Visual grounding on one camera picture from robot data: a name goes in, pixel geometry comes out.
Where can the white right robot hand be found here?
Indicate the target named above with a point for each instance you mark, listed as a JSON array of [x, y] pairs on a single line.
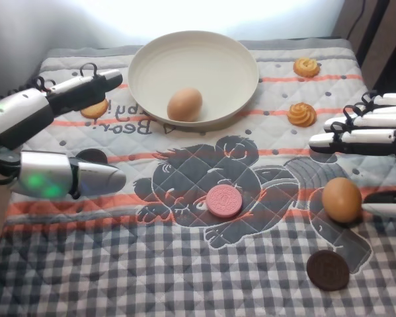
[[366, 137]]

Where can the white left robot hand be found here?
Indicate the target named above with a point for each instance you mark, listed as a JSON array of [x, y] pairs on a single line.
[[16, 112]]

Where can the brown egg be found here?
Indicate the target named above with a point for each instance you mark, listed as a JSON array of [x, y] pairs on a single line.
[[184, 105], [341, 199]]

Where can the cream round plate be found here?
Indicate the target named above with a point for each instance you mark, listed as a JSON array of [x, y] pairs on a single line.
[[191, 62]]

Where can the yellow swirl butter cookie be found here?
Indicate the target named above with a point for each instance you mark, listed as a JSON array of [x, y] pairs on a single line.
[[301, 114], [306, 67]]

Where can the round plain yellow biscuit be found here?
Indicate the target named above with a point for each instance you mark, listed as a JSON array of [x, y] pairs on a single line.
[[93, 110]]

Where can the dark brown sandwich cookie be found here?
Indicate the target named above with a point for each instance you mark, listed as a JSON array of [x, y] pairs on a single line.
[[328, 270], [93, 154]]

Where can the pink sandwich cookie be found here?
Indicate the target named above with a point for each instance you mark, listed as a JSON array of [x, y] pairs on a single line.
[[224, 201]]

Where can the grey quilt with bear print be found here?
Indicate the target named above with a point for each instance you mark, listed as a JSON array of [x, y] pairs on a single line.
[[151, 264]]

